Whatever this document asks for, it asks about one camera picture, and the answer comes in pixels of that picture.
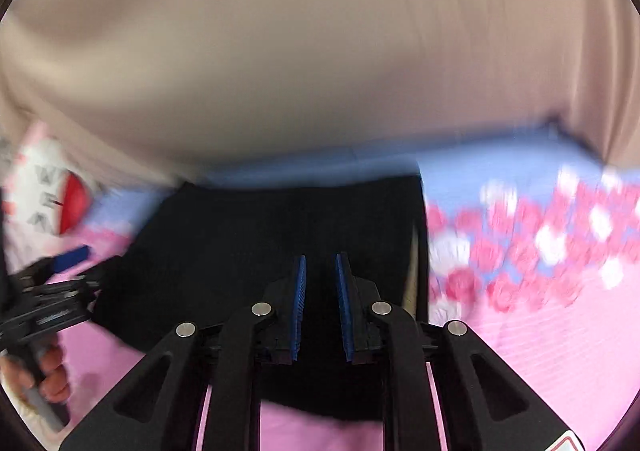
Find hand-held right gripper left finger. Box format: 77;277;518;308
59;254;307;451

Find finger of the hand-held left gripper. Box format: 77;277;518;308
47;255;124;304
12;245;94;286

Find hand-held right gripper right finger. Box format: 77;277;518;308
334;251;587;451

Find black pants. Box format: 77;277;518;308
92;173;431;425

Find person's left hand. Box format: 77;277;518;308
0;331;72;405

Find white pillow with red print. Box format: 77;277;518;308
0;121;103;238

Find pink floral bed sheet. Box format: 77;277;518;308
0;118;640;451

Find beige curtain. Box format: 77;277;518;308
0;0;640;184

